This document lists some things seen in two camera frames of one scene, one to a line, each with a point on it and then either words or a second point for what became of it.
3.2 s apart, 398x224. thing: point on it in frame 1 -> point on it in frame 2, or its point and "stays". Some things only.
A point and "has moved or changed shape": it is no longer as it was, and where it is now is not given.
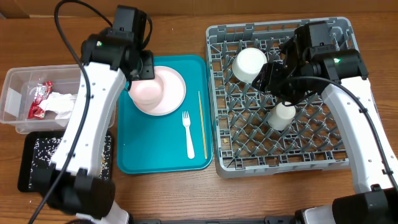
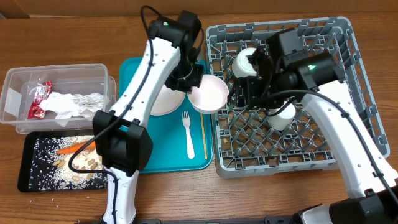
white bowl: x=147 y=93 has moved or changed shape
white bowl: x=247 y=63 stays
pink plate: x=173 y=94 stays
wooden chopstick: x=203 y=124 stays
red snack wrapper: x=36 y=111 stays
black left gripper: x=148 y=73 -> x=194 y=80
